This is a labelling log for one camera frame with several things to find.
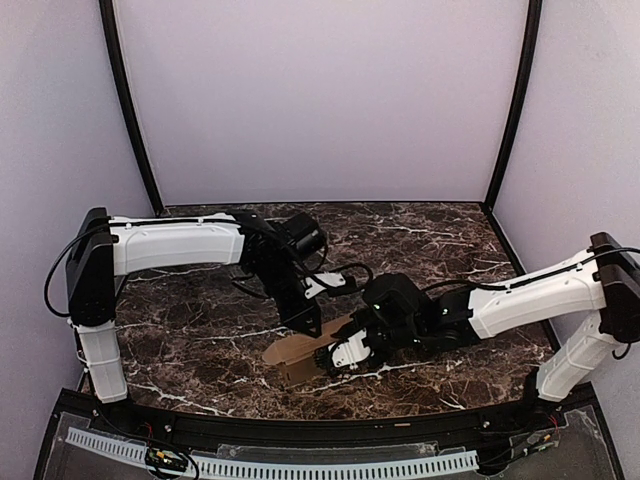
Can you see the black right frame post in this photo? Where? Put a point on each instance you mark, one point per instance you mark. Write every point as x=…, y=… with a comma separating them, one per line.
x=521, y=83

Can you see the black left frame post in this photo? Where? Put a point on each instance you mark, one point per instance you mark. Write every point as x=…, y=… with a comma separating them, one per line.
x=128, y=110

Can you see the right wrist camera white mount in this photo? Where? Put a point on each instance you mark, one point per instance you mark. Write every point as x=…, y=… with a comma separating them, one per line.
x=344, y=355

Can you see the right small circuit board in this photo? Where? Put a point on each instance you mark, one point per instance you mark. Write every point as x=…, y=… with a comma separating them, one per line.
x=538, y=443

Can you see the white slotted cable duct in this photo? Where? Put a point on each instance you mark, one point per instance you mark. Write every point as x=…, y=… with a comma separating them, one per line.
x=236, y=462

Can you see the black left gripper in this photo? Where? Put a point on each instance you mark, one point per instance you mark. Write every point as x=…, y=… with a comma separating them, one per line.
x=301, y=314

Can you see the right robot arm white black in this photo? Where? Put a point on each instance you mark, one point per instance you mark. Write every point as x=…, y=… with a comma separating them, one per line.
x=601, y=281

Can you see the black front table rail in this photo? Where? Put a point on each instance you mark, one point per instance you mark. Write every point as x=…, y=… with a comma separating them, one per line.
x=485, y=427

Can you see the small green circuit board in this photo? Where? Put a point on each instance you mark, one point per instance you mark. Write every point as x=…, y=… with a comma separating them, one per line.
x=165, y=459

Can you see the black frame post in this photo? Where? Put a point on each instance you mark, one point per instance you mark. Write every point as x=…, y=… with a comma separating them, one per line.
x=128, y=110
x=521, y=83

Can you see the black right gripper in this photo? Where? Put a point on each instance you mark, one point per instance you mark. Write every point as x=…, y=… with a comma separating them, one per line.
x=361, y=326

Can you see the brown cardboard paper box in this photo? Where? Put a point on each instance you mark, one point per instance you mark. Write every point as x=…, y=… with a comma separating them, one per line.
x=293, y=355

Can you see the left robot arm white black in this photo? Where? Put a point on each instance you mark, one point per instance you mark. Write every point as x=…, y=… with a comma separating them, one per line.
x=81, y=283

